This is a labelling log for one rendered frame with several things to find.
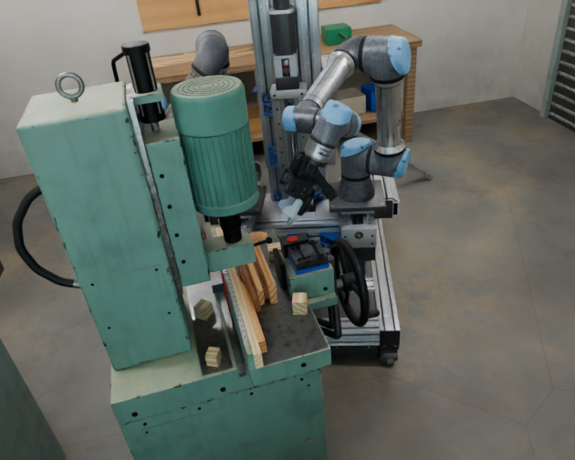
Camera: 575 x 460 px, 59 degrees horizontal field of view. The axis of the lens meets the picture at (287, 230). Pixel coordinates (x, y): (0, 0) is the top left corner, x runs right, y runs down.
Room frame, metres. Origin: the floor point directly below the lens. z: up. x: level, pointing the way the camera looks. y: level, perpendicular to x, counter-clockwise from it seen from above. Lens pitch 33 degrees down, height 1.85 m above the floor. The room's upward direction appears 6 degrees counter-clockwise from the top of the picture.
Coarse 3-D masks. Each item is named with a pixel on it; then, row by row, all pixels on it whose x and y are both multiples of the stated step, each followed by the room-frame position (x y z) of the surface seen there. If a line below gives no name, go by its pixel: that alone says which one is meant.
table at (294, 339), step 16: (272, 272) 1.22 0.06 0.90; (272, 304) 1.08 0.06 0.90; (288, 304) 1.07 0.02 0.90; (320, 304) 1.10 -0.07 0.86; (272, 320) 1.01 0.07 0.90; (288, 320) 1.01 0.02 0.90; (304, 320) 1.00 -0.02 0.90; (272, 336) 0.95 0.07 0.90; (288, 336) 0.95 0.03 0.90; (304, 336) 0.94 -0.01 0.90; (320, 336) 0.94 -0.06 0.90; (272, 352) 0.90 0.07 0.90; (288, 352) 0.89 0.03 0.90; (304, 352) 0.89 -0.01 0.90; (320, 352) 0.88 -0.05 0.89; (272, 368) 0.86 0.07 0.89; (288, 368) 0.87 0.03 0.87; (304, 368) 0.87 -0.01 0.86; (256, 384) 0.85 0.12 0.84
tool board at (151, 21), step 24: (144, 0) 4.32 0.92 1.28; (168, 0) 4.34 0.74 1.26; (192, 0) 4.37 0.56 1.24; (216, 0) 4.39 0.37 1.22; (240, 0) 4.42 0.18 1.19; (336, 0) 4.53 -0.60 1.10; (360, 0) 4.56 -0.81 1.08; (144, 24) 4.31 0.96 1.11; (168, 24) 4.34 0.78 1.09; (192, 24) 4.36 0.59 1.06
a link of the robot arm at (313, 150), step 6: (306, 144) 1.25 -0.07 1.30; (312, 144) 1.22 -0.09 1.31; (318, 144) 1.21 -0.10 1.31; (306, 150) 1.23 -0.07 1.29; (312, 150) 1.21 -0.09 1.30; (318, 150) 1.21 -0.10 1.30; (324, 150) 1.21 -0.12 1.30; (330, 150) 1.21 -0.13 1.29; (312, 156) 1.21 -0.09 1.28; (318, 156) 1.20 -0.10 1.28; (324, 156) 1.21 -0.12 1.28; (330, 156) 1.22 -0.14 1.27; (324, 162) 1.22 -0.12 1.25
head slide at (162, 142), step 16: (144, 128) 1.17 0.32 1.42; (160, 128) 1.16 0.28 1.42; (160, 144) 1.08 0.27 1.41; (176, 144) 1.08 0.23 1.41; (160, 160) 1.08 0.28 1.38; (176, 160) 1.08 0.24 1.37; (160, 176) 1.07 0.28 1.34; (176, 176) 1.08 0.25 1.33; (160, 192) 1.07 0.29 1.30; (176, 192) 1.08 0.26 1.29; (176, 208) 1.08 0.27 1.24; (192, 208) 1.09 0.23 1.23; (176, 224) 1.08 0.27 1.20; (192, 224) 1.08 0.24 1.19; (176, 240) 1.07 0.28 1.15; (192, 240) 1.08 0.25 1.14; (176, 256) 1.07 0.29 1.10; (192, 256) 1.08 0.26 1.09; (192, 272) 1.08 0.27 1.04; (208, 272) 1.09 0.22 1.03
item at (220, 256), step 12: (204, 240) 1.18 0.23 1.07; (216, 240) 1.18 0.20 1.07; (240, 240) 1.16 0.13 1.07; (252, 240) 1.16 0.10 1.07; (216, 252) 1.13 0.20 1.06; (228, 252) 1.13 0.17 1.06; (240, 252) 1.14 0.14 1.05; (252, 252) 1.15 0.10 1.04; (216, 264) 1.13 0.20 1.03; (228, 264) 1.13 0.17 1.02; (240, 264) 1.14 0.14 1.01
